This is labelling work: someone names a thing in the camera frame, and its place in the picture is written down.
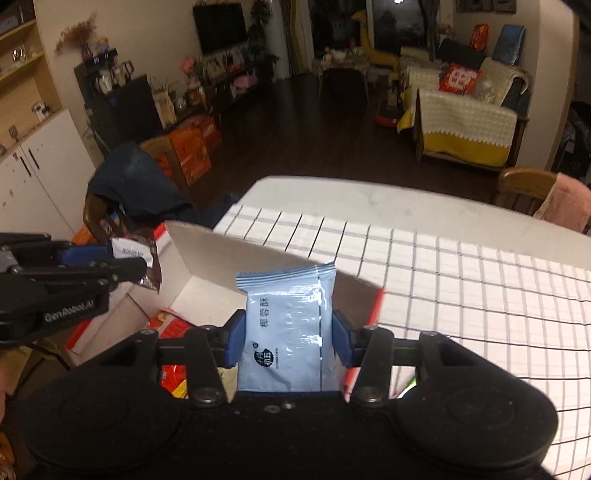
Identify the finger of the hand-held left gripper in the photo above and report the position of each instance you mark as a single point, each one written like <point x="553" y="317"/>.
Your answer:
<point x="87" y="254"/>
<point x="120" y="270"/>

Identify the pink towel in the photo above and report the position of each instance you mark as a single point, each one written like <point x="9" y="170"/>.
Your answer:
<point x="568" y="203"/>

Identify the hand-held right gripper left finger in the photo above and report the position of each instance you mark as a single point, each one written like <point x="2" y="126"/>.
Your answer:
<point x="236" y="339"/>

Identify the dark blue jacket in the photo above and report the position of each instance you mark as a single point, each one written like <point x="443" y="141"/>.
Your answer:
<point x="134" y="184"/>

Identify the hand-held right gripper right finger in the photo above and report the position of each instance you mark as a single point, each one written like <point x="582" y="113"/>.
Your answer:
<point x="341" y="341"/>

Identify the television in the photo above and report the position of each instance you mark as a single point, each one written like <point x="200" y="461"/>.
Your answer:
<point x="219" y="27"/>

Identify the red printed cushion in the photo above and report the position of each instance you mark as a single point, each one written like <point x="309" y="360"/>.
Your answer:
<point x="459" y="79"/>

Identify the white cabinet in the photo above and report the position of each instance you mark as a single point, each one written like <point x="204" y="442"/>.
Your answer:
<point x="41" y="180"/>

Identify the light blue snack packet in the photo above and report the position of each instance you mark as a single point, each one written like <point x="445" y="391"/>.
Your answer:
<point x="286" y="332"/>

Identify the coffee table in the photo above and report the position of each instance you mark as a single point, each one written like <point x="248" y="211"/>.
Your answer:
<point x="344" y="74"/>

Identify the orange carton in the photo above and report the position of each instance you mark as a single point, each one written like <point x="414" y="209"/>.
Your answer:
<point x="191" y="147"/>

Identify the black cabinet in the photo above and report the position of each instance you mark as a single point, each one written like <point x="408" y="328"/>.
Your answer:
<point x="120" y="115"/>

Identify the checked tablecloth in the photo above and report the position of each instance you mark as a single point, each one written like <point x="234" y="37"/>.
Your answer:
<point x="461" y="300"/>

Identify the wooden chair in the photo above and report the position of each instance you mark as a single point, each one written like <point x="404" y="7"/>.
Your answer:
<point x="99" y="221"/>
<point x="521" y="189"/>

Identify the blue cushion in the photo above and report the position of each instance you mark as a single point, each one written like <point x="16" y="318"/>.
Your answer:
<point x="508" y="44"/>

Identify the red ride-on toy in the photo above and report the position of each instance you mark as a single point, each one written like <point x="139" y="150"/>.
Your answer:
<point x="387" y="114"/>

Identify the dark brown snack packet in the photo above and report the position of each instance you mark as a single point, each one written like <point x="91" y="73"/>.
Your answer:
<point x="147" y="272"/>

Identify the wooden wall shelf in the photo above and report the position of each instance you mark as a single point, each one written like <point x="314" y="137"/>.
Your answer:
<point x="23" y="92"/>

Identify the sofa with cream throw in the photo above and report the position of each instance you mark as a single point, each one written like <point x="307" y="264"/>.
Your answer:
<point x="461" y="120"/>

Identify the red cardboard box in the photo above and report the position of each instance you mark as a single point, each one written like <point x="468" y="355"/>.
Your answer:
<point x="207" y="263"/>

